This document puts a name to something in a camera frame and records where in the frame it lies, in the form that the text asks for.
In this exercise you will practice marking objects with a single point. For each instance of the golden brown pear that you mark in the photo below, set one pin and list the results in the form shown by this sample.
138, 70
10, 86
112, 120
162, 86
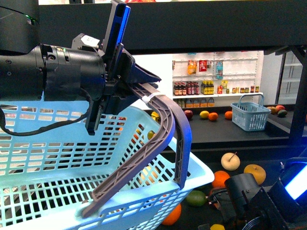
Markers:
257, 171

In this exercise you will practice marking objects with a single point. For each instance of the small blue plastic basket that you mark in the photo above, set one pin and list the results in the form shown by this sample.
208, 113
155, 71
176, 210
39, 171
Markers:
250, 116

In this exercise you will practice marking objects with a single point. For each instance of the green avocado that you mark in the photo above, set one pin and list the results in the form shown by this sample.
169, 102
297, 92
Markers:
196, 198

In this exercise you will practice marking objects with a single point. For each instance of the orange near small basket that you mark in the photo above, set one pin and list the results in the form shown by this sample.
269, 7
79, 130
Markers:
228, 115

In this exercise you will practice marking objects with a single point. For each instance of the dark red apple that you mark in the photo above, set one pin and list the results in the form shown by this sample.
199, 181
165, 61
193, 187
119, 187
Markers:
189, 114

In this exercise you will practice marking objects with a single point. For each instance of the grey basket handle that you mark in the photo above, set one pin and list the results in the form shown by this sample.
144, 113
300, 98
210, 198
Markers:
173, 122

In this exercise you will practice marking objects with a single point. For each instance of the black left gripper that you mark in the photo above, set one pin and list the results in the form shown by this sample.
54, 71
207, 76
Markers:
120, 70

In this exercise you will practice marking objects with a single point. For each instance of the yellow lemon far shelf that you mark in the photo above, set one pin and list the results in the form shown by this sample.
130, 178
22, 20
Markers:
204, 114

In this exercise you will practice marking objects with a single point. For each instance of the pale yellow apple with stem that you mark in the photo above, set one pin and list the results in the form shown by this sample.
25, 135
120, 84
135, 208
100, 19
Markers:
230, 161

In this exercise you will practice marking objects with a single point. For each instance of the white wall shelf with sauces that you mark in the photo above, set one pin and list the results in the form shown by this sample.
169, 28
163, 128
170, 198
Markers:
216, 79

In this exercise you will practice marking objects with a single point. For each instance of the large light blue basket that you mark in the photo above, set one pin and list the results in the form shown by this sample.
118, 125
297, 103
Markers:
46, 180

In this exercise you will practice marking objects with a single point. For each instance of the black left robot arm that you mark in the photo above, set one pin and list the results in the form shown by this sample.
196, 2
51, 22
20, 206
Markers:
101, 72

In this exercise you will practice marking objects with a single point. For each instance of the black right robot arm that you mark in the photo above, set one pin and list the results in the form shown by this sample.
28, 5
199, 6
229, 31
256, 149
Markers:
290, 192

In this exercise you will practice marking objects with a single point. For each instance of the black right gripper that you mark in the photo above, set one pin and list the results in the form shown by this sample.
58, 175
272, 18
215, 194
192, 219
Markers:
244, 205

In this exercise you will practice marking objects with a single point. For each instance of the orange beside far lemon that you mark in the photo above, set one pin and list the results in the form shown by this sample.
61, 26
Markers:
213, 116

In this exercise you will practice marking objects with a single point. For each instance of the yellow lemon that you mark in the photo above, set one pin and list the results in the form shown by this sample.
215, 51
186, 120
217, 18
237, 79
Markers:
217, 227

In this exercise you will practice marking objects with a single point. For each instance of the large orange lower shelf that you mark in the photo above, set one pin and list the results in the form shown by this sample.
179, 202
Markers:
173, 217

